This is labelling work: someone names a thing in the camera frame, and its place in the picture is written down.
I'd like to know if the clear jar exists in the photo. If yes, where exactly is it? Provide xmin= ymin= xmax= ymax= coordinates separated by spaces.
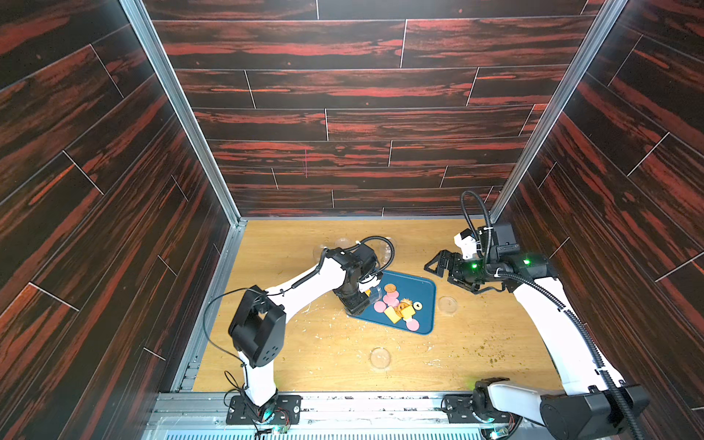
xmin=313 ymin=245 xmax=329 ymax=264
xmin=361 ymin=277 xmax=385 ymax=304

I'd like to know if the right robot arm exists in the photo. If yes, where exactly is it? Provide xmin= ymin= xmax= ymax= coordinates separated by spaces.
xmin=425 ymin=190 xmax=650 ymax=439

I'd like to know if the pink round cookie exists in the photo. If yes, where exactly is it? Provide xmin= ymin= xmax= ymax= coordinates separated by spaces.
xmin=374 ymin=301 xmax=387 ymax=313

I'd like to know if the yellow square cookie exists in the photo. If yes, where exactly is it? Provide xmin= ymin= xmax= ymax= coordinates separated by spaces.
xmin=399 ymin=307 xmax=416 ymax=321
xmin=384 ymin=307 xmax=403 ymax=324

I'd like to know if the teal plastic tray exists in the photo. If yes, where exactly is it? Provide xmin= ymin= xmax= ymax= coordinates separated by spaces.
xmin=356 ymin=271 xmax=436 ymax=336

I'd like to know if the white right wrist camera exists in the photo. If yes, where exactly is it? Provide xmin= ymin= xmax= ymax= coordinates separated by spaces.
xmin=454 ymin=228 xmax=480 ymax=260

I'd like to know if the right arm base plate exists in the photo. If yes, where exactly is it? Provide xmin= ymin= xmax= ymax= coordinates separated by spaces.
xmin=440 ymin=394 xmax=523 ymax=427

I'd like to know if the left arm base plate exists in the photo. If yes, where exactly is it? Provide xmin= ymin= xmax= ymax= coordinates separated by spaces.
xmin=225 ymin=394 xmax=303 ymax=426

